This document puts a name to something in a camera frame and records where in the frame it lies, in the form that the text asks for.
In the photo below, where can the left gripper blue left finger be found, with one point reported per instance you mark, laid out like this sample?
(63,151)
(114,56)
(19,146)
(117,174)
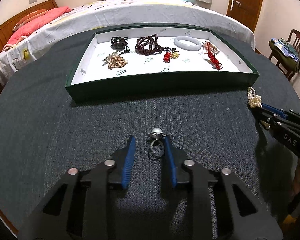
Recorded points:
(117,172)

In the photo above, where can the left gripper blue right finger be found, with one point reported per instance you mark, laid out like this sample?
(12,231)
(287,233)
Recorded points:
(196,179)

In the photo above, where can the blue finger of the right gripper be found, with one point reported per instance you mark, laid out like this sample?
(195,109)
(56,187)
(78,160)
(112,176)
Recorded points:
(274,110)

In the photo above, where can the red tassel knot pendant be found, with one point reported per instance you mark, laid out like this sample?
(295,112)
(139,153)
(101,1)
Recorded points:
(212,51)

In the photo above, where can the rose gold chain jewelry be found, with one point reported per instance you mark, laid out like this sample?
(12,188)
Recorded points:
(114,60)

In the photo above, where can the white jade bangle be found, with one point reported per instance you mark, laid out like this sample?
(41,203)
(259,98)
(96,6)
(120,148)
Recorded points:
(187,43)

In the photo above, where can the pearl flower brooch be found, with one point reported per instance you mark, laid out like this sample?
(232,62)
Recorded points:
(174,55)

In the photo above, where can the green jewelry tray box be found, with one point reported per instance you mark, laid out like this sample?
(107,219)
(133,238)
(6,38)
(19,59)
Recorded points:
(150,70)

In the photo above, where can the pile of clothes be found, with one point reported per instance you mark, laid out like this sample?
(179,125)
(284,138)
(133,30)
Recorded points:
(285,54)

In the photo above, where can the wooden chair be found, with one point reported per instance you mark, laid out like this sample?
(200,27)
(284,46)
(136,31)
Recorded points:
(294,40)

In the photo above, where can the dark green table cloth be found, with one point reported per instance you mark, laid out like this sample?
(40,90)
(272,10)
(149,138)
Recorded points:
(43,133)

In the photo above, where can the brown wooden door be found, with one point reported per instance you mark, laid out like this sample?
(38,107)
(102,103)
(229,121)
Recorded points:
(245,11)

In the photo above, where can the bed with patterned sheet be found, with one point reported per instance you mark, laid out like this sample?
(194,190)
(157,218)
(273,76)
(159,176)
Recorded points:
(116,12)

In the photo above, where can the pink pillow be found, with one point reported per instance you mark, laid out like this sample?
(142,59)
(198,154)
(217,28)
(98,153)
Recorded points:
(29,28)

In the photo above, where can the brown striped pillow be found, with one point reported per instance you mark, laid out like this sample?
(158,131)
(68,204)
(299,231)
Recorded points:
(28,18)

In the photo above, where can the wooden headboard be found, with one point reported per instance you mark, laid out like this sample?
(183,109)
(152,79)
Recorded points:
(6,28)

